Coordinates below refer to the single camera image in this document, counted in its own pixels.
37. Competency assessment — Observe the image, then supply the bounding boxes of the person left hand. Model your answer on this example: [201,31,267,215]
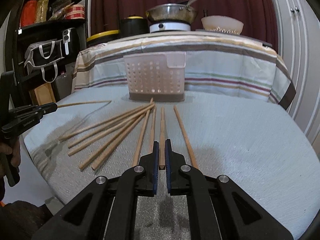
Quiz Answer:
[0,138,21,167]

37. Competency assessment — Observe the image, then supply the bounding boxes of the wooden board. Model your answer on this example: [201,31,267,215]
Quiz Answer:
[29,83,56,105]

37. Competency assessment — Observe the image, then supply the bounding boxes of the grey foam table mat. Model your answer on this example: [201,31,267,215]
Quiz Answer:
[25,88,319,239]

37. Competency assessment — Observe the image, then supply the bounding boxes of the wooden chopstick short centre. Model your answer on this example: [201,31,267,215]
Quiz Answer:
[132,109,151,167]

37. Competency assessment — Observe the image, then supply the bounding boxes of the black shelf unit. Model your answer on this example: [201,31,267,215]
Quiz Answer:
[4,0,88,107]

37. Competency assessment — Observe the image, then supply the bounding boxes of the black yellow round container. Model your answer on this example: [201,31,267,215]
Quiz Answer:
[86,30,120,48]

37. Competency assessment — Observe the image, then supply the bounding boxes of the orange packet on shelf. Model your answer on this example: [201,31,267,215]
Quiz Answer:
[20,0,37,27]

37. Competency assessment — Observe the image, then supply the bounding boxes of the red white tape roll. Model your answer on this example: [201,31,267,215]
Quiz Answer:
[65,4,85,20]

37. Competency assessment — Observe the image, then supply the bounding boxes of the pink perforated utensil basket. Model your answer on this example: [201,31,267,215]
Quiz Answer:
[123,51,186,102]

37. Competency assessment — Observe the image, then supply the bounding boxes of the black pot yellow lid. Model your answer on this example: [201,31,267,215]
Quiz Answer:
[119,16,150,37]

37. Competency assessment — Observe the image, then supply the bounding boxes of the dark red curtain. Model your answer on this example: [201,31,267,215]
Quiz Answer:
[91,0,278,50]

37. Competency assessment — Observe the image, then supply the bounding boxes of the white portable stove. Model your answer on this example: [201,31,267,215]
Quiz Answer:
[150,22,191,33]

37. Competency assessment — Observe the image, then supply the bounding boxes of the striped tablecloth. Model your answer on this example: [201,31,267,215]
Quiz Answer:
[72,31,296,108]

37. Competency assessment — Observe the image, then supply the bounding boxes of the steel frying pan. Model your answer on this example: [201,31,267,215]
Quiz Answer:
[146,0,198,24]

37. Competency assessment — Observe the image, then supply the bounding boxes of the white patterned bowl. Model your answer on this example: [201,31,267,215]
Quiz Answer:
[201,15,244,35]

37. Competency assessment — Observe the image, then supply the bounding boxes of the white cabinet doors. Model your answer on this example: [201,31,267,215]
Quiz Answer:
[272,0,319,153]

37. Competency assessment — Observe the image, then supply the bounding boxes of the black bag grey straps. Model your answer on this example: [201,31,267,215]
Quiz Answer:
[24,39,65,84]

